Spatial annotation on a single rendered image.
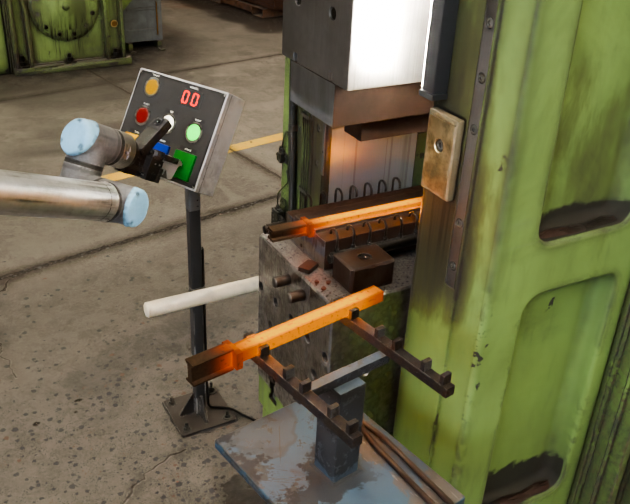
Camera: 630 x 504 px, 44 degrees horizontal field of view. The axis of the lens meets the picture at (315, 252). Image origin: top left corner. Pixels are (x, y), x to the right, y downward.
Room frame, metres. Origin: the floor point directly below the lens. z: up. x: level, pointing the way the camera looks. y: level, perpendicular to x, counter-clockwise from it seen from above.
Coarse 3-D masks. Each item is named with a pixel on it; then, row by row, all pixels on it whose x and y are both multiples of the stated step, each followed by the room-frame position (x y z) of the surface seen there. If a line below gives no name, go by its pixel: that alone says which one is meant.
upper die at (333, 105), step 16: (304, 80) 1.70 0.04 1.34; (320, 80) 1.64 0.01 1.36; (304, 96) 1.70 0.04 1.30; (320, 96) 1.64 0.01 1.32; (336, 96) 1.59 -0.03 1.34; (352, 96) 1.61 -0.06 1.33; (368, 96) 1.63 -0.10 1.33; (384, 96) 1.65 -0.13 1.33; (400, 96) 1.67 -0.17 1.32; (416, 96) 1.70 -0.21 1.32; (320, 112) 1.64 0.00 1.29; (336, 112) 1.59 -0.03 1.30; (352, 112) 1.61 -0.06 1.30; (368, 112) 1.63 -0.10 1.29; (384, 112) 1.66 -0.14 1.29; (400, 112) 1.68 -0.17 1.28; (416, 112) 1.70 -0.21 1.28
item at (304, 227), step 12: (384, 204) 1.77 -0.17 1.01; (396, 204) 1.78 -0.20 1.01; (408, 204) 1.78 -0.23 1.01; (420, 204) 1.80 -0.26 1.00; (324, 216) 1.69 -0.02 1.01; (336, 216) 1.69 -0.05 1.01; (348, 216) 1.70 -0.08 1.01; (360, 216) 1.71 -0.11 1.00; (276, 228) 1.60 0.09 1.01; (288, 228) 1.61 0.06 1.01; (300, 228) 1.63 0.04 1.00; (312, 228) 1.63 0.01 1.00; (276, 240) 1.59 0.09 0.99
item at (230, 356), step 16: (368, 288) 1.32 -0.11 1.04; (336, 304) 1.26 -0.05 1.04; (352, 304) 1.26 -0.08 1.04; (368, 304) 1.29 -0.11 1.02; (304, 320) 1.20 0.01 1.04; (320, 320) 1.21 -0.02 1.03; (336, 320) 1.23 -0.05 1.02; (256, 336) 1.14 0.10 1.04; (272, 336) 1.14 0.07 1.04; (288, 336) 1.16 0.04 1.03; (208, 352) 1.07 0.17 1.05; (224, 352) 1.07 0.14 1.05; (240, 352) 1.08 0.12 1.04; (256, 352) 1.11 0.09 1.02; (192, 368) 1.04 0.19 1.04; (208, 368) 1.06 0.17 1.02; (224, 368) 1.08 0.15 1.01; (240, 368) 1.08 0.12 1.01; (192, 384) 1.03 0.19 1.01
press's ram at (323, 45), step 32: (288, 0) 1.78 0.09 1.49; (320, 0) 1.66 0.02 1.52; (352, 0) 1.55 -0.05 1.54; (384, 0) 1.58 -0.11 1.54; (416, 0) 1.62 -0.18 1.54; (288, 32) 1.78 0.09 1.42; (320, 32) 1.65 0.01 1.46; (352, 32) 1.55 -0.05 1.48; (384, 32) 1.59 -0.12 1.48; (416, 32) 1.63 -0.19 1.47; (320, 64) 1.64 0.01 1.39; (352, 64) 1.55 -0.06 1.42; (384, 64) 1.59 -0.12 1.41; (416, 64) 1.63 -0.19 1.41
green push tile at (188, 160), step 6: (180, 150) 1.98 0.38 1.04; (174, 156) 1.98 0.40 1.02; (180, 156) 1.97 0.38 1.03; (186, 156) 1.96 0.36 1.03; (192, 156) 1.95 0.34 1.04; (186, 162) 1.95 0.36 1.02; (192, 162) 1.94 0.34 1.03; (180, 168) 1.95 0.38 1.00; (186, 168) 1.94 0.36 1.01; (192, 168) 1.93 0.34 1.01; (174, 174) 1.94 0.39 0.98; (180, 174) 1.94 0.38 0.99; (186, 174) 1.93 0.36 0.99; (186, 180) 1.92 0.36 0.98
